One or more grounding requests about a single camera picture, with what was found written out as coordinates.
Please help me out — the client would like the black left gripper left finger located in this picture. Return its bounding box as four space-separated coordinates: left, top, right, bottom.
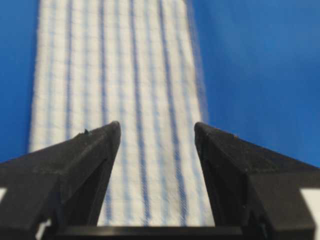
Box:
0 121 121 240

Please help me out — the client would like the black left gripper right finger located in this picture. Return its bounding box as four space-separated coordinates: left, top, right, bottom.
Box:
194 122 320 240

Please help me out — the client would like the white blue striped towel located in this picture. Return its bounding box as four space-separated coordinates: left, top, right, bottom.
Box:
28 0 215 226

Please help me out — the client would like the blue table cloth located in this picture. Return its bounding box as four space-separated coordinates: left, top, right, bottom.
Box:
0 0 320 166

